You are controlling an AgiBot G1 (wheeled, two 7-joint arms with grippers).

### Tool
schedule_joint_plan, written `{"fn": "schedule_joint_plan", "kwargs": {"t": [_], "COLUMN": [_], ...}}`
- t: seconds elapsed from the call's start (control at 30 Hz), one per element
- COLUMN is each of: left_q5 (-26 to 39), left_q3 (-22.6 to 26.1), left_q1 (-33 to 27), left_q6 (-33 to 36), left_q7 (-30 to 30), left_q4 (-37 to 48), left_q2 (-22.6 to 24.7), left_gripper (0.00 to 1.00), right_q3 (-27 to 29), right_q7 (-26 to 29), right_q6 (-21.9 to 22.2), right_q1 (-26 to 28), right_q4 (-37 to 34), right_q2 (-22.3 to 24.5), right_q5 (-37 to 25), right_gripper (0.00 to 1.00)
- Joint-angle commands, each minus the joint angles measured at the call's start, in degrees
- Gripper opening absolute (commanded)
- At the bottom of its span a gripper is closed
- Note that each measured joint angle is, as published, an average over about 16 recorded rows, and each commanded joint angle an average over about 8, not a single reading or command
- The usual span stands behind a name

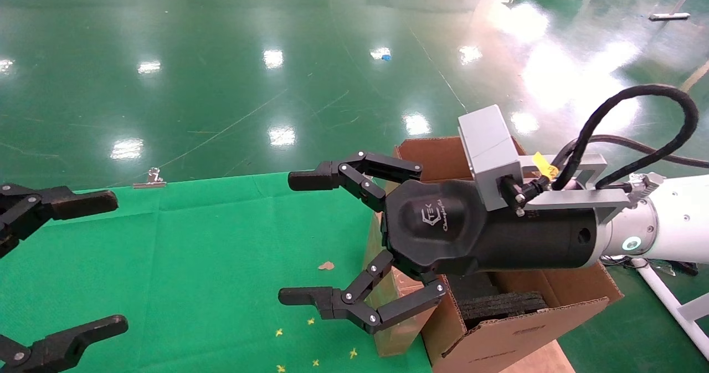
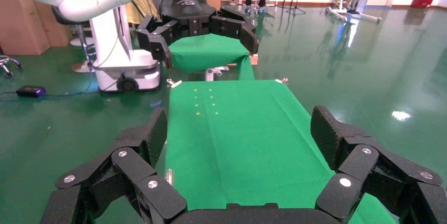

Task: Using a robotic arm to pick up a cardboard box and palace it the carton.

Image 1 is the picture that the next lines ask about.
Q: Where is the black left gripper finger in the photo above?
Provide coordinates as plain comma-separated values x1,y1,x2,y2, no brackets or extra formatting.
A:
0,183,119,258
0,315,129,373

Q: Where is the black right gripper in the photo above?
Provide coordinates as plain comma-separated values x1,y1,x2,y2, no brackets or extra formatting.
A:
278,151,603,335

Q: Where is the small brown cardboard box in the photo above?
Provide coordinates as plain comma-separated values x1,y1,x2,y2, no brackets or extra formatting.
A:
363,213,439,358

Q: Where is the large open cardboard carton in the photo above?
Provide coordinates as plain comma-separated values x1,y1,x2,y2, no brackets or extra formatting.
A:
394,136,625,373

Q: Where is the silver binder clip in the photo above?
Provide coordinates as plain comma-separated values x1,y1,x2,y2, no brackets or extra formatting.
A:
132,167,167,190

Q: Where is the green table cloth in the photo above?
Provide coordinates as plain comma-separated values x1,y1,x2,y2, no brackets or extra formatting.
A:
0,172,433,373

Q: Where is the black foam pad stack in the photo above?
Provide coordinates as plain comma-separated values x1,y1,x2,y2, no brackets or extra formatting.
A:
448,273,549,329

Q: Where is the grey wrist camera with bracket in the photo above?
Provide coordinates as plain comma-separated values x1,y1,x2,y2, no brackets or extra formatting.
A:
458,105,635,225

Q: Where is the yellow cable tag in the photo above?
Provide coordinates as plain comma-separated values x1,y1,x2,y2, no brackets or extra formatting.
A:
533,152,560,181

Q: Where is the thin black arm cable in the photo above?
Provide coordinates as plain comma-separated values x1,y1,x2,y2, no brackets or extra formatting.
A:
554,134,709,170

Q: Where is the white metal frame tube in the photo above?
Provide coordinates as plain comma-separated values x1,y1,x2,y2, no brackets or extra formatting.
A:
631,258,709,360

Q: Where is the thick braided black cable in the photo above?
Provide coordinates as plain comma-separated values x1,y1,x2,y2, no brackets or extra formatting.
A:
551,84,700,192

